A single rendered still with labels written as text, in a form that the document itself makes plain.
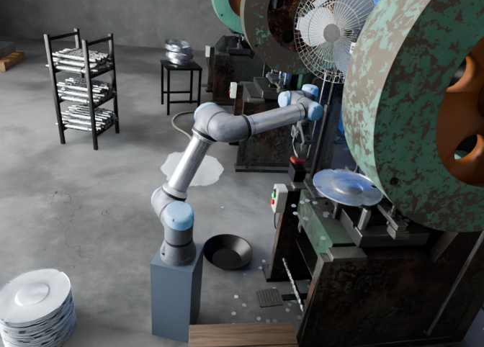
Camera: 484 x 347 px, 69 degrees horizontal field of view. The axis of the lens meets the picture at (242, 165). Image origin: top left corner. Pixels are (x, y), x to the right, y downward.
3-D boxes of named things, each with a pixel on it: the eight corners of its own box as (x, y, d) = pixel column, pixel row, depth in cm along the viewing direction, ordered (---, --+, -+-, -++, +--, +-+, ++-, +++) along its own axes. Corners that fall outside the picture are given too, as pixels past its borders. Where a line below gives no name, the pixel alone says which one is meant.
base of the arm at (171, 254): (154, 262, 145) (154, 243, 140) (168, 238, 158) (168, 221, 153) (189, 269, 143) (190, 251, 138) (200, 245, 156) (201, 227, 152)
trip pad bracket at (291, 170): (289, 201, 182) (295, 169, 172) (284, 191, 190) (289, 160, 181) (299, 201, 183) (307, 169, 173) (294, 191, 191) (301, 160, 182)
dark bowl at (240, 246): (204, 278, 198) (204, 270, 195) (200, 242, 224) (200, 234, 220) (256, 276, 204) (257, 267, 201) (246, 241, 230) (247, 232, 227)
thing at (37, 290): (29, 335, 135) (29, 333, 135) (-25, 307, 143) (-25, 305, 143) (85, 283, 159) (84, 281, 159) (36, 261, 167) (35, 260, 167)
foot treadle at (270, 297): (259, 313, 172) (260, 306, 170) (255, 296, 181) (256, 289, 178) (369, 300, 183) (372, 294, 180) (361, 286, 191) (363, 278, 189)
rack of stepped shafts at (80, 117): (101, 151, 316) (91, 41, 270) (54, 142, 320) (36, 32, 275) (123, 133, 353) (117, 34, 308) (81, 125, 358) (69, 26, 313)
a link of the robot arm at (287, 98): (292, 96, 150) (312, 95, 155) (278, 88, 158) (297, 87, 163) (289, 114, 153) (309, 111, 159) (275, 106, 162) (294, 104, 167)
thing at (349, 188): (361, 170, 165) (362, 168, 164) (395, 206, 140) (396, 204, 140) (303, 169, 159) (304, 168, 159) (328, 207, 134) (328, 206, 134)
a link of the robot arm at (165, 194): (155, 224, 145) (217, 107, 133) (144, 204, 156) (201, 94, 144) (179, 228, 152) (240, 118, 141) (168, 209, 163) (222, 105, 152)
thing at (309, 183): (307, 222, 146) (314, 195, 140) (297, 203, 158) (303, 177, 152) (362, 221, 151) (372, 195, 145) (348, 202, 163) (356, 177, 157)
